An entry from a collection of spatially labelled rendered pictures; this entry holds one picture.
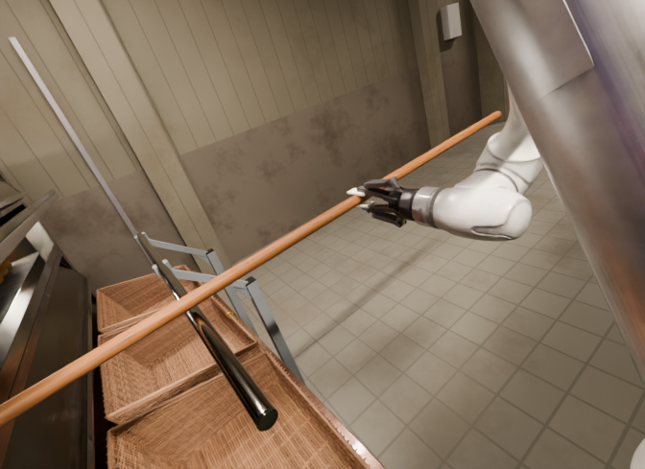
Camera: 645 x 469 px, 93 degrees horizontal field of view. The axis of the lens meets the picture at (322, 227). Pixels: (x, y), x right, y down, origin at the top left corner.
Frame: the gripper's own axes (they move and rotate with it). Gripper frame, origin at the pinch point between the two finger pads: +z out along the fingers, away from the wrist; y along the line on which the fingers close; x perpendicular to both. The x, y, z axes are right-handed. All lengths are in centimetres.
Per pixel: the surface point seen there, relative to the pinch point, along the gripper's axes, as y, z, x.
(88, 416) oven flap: 24, 25, -82
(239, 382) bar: 2, -26, -51
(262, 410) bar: 2, -32, -51
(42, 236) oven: -5, 149, -89
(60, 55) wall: -112, 275, -29
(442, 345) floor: 120, 24, 50
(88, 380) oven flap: 24, 41, -83
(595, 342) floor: 120, -33, 93
